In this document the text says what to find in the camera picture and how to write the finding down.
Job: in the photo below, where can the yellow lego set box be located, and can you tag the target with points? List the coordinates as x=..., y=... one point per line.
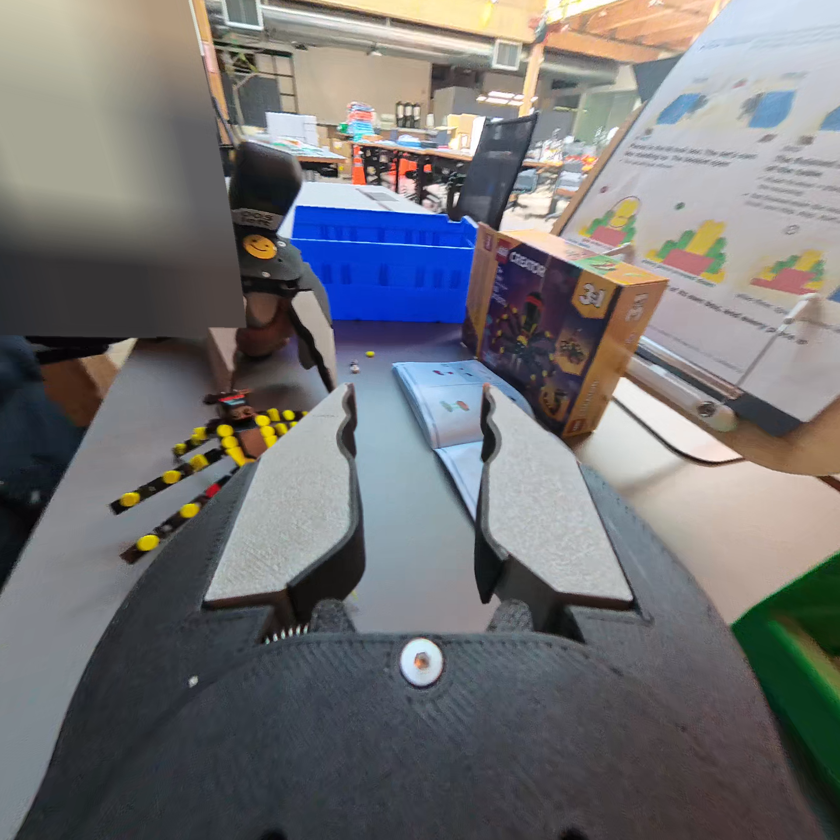
x=558, y=328

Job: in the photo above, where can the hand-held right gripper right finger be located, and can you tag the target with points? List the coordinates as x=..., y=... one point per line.
x=551, y=512

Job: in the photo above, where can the blue plastic bin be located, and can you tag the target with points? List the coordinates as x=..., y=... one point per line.
x=380, y=262

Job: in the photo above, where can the green plastic bin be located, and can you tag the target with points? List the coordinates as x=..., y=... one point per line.
x=800, y=656

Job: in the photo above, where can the black and yellow lego spider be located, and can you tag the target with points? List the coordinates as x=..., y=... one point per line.
x=243, y=433

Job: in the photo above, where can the long wooden work table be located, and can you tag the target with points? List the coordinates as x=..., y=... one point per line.
x=420, y=152

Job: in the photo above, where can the orange traffic cone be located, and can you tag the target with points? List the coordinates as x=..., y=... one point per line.
x=358, y=170

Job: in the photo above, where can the wooden poster stand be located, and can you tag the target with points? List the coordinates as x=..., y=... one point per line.
x=774, y=453

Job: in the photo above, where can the lego instruction booklet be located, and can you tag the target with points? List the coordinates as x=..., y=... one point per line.
x=446, y=407

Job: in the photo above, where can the person's left hand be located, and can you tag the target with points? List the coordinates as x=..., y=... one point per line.
x=262, y=338

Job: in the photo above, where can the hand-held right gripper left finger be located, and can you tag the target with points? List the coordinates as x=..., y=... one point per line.
x=282, y=505

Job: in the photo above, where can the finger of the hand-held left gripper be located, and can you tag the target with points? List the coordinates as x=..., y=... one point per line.
x=313, y=321

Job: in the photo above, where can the white flat-topped box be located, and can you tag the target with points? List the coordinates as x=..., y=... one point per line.
x=354, y=195

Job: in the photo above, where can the black mesh office chair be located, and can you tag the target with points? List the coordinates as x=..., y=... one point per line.
x=492, y=170

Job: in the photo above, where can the stack of colourful boxes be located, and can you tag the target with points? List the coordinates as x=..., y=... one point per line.
x=361, y=119

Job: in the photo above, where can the metal ventilation duct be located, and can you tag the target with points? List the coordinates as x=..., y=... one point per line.
x=394, y=33

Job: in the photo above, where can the white printed instruction poster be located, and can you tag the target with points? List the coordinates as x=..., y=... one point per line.
x=722, y=197

